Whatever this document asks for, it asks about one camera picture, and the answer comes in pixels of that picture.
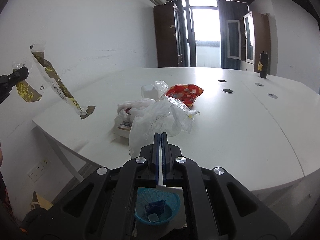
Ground gold brown snack wrapper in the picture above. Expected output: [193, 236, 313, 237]
[12, 42, 95, 120]

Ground blue plastic bag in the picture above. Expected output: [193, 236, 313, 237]
[145, 200, 166, 215]

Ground white cardboard box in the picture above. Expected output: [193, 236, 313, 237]
[113, 116, 132, 138]

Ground white plastic bag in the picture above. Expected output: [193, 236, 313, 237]
[116, 96, 200, 158]

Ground blue plastic trash basket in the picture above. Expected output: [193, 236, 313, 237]
[135, 187, 181, 226]

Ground cardboard piece on floor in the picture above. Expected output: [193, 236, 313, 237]
[30, 191, 53, 210]

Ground red patterned snack bag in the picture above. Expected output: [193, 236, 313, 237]
[165, 84, 203, 107]

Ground clear plastic bag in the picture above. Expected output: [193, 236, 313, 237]
[154, 80, 170, 98]

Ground black tumbler with star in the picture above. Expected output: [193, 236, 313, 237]
[258, 51, 268, 79]

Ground dark brown wardrobe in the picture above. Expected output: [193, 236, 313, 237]
[153, 2, 185, 68]

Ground brown cabinet with glass door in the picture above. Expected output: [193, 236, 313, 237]
[240, 11, 271, 74]

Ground dark blue curtain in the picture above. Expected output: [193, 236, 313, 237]
[217, 0, 248, 70]

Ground wall power sockets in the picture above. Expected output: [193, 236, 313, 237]
[27, 158, 51, 182]

